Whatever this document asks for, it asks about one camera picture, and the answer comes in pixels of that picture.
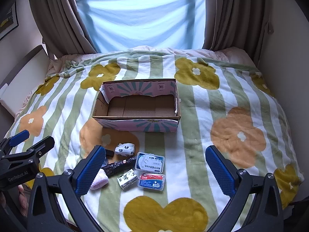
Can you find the white padded headboard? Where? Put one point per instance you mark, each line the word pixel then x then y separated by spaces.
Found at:
pixel 21 82

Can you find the pink towel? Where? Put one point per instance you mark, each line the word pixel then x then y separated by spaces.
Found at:
pixel 100 181

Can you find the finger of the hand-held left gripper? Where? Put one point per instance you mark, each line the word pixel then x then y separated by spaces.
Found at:
pixel 18 137
pixel 42 146

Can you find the person's left hand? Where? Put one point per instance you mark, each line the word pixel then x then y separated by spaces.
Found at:
pixel 24 197

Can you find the light blue window cloth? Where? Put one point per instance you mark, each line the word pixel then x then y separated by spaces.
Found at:
pixel 144 17

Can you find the framed wall picture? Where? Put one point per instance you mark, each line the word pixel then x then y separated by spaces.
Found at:
pixel 7 21

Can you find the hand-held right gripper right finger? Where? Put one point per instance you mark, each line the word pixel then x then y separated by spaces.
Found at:
pixel 221 171

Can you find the black garbage bag roll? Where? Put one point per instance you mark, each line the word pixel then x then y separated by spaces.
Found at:
pixel 120 166

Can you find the clear box red label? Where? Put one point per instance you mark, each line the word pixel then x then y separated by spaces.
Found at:
pixel 151 181

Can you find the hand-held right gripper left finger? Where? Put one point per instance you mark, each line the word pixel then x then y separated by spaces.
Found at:
pixel 89 171

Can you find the printed cardboard box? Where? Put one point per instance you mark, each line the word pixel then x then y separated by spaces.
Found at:
pixel 140 108

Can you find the floral striped blanket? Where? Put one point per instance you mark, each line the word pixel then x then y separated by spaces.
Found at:
pixel 193 149

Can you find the beige curtain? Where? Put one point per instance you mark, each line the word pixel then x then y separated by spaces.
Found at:
pixel 60 17
pixel 234 17

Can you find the white panda print sock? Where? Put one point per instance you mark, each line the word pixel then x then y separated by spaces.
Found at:
pixel 124 149

